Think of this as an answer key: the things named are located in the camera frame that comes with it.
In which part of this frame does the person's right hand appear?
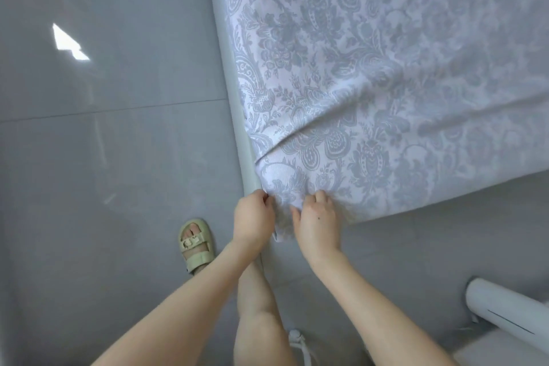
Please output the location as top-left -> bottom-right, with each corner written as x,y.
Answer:
290,189 -> 344,267

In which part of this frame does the person's left hand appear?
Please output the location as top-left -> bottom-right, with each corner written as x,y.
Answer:
233,189 -> 277,250

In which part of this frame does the cream bed frame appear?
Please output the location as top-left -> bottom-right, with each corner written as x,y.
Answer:
201,0 -> 263,195

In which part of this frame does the white floral bed sheet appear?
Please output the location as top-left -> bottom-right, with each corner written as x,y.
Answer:
204,0 -> 549,244

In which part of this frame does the person's right forearm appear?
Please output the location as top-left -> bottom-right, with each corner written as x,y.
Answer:
307,248 -> 460,366

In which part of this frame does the person's left forearm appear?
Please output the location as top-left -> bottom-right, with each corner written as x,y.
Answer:
90,239 -> 262,366

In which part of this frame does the person's left beige sandal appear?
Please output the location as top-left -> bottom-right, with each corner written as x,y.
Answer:
178,218 -> 217,276

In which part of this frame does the person's right leg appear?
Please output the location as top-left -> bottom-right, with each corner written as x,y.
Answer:
233,258 -> 297,366

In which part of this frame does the white cylindrical stand with base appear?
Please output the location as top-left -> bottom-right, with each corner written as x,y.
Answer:
452,277 -> 549,366

